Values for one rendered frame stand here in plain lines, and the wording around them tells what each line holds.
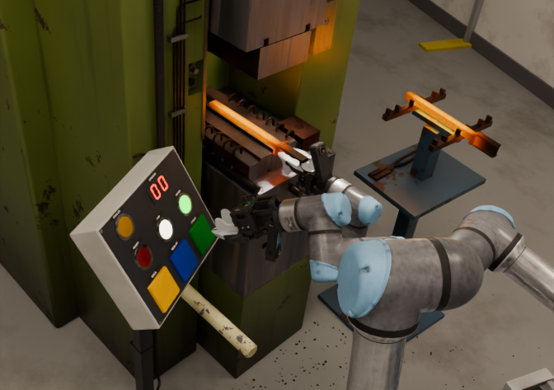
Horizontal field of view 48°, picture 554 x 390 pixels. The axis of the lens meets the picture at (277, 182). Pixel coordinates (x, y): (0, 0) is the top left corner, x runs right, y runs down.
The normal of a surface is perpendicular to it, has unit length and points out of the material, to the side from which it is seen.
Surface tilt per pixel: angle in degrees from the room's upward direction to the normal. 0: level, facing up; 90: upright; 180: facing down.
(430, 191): 0
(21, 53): 90
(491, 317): 0
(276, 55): 90
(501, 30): 90
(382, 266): 24
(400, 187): 0
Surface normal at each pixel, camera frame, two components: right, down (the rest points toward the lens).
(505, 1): -0.92, 0.17
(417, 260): 0.15, -0.53
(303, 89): 0.70, 0.49
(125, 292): -0.34, 0.55
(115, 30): -0.70, 0.39
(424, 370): 0.10, -0.78
